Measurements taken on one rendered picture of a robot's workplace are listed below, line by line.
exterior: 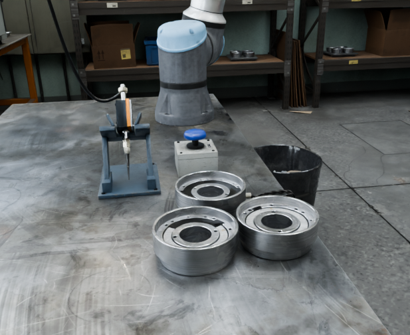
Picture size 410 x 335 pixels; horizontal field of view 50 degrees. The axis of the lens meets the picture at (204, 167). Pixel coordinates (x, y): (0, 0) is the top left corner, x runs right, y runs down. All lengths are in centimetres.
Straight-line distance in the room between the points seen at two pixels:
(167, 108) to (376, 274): 124
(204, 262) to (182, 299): 5
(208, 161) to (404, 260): 148
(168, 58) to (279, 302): 70
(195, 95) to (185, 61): 8
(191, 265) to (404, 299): 145
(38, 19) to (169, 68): 338
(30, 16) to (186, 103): 343
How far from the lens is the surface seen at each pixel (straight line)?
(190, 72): 106
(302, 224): 58
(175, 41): 105
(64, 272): 56
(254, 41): 471
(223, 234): 55
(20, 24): 442
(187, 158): 76
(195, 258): 50
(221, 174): 69
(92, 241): 61
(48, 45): 439
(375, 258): 210
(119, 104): 75
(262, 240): 54
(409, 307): 187
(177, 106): 106
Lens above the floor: 111
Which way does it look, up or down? 22 degrees down
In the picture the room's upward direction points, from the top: 1 degrees counter-clockwise
